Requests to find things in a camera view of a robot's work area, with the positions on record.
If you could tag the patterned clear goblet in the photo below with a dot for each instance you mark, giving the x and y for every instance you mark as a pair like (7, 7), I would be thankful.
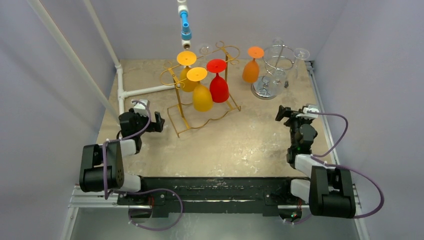
(278, 56)

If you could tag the gold wire glass rack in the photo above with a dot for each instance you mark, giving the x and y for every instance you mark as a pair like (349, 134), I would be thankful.
(201, 82)

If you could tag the red plastic goblet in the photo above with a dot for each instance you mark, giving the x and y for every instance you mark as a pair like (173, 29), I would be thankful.
(218, 86)

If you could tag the clear champagne flute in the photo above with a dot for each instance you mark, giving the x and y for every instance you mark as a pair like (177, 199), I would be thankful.
(300, 55)

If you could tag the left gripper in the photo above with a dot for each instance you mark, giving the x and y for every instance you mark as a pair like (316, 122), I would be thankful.
(155, 126)

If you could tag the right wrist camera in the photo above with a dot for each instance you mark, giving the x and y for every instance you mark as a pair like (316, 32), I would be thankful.
(309, 112)

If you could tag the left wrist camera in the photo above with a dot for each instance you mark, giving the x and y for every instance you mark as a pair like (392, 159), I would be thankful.
(141, 107)

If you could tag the black mounting base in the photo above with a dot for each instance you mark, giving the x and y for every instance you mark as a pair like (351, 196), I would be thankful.
(268, 196)

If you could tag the white PVC pipe frame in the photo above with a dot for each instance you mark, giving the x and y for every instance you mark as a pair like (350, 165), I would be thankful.
(96, 34)

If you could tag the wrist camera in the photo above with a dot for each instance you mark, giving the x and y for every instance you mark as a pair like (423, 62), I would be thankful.
(141, 107)
(309, 112)

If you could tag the blue pipe fitting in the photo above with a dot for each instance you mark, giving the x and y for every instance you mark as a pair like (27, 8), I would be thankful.
(186, 33)

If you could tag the yellow plastic goblet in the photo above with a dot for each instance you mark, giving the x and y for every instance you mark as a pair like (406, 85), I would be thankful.
(201, 97)
(186, 59)

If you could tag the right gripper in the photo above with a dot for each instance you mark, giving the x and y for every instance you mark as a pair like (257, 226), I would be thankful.
(292, 115)

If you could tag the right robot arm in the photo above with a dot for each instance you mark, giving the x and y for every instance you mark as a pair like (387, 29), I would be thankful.
(329, 189)

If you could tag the chrome round glass rack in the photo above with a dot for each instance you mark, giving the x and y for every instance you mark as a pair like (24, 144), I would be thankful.
(260, 88)

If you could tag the round clear wine glass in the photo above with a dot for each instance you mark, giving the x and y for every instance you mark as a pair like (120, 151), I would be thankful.
(203, 52)

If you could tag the orange plastic goblet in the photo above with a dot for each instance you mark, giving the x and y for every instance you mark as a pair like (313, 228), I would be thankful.
(251, 70)

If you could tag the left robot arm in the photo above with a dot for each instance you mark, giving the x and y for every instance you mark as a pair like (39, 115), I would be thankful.
(102, 167)

